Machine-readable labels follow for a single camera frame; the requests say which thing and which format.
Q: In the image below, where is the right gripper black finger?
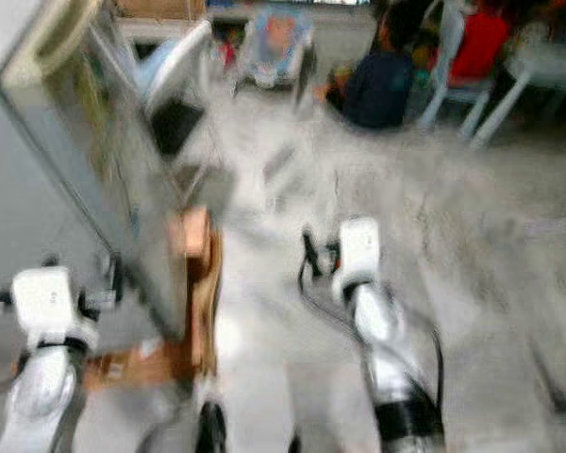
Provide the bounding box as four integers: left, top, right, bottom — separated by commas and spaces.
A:
298, 229, 322, 282

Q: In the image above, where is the grey fridge door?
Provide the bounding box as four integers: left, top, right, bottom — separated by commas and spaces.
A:
0, 0, 218, 345

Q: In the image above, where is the brown wooden pallet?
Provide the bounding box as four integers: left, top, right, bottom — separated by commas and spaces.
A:
80, 208, 223, 393

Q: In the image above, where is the person in dark blue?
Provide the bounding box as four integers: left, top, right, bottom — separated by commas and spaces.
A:
321, 9, 425, 131

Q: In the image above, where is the silver left robot leg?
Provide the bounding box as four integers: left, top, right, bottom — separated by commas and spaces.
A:
137, 401, 229, 453

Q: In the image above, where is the colourful baby bouncer seat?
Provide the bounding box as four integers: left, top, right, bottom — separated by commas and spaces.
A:
231, 5, 319, 97

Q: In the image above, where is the white plastic chair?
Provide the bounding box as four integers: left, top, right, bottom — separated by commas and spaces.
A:
415, 0, 503, 139

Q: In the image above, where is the person in red shirt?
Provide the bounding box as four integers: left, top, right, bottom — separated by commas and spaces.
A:
448, 5, 515, 82

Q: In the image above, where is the white table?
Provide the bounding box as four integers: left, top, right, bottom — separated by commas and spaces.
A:
470, 38, 566, 148

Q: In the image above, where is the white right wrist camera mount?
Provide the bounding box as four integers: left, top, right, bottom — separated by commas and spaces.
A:
332, 217, 383, 303

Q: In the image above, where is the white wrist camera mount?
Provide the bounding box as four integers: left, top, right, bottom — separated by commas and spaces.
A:
11, 267, 100, 352
332, 217, 383, 303

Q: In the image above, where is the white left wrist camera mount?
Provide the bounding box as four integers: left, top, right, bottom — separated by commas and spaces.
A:
11, 267, 100, 352

